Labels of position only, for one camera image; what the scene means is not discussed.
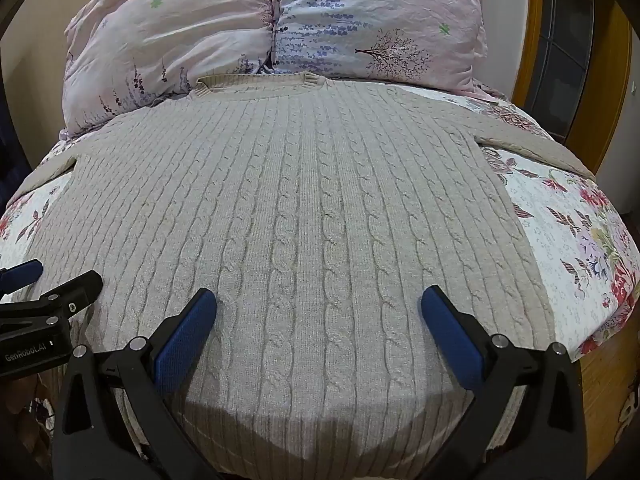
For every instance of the white floral bedspread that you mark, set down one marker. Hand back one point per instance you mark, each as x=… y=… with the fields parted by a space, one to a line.
x=560 y=240

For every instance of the pink floral pillow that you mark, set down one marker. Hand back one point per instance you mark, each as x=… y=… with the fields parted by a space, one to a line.
x=170 y=45

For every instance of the wooden door frame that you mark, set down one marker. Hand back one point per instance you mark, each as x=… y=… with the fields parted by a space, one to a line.
x=525 y=30

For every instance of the pink tree print pillow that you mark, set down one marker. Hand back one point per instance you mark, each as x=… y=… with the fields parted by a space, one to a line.
x=380 y=15

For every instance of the dark glass door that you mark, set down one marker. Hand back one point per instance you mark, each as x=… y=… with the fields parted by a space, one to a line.
x=570 y=45

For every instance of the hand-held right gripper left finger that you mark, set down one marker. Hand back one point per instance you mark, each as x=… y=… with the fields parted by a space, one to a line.
x=186 y=340

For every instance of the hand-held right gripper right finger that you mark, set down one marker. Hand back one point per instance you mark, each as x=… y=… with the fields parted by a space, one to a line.
x=450 y=340

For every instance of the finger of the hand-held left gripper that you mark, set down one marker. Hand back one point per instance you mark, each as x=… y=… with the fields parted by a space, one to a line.
x=22 y=274
x=60 y=302

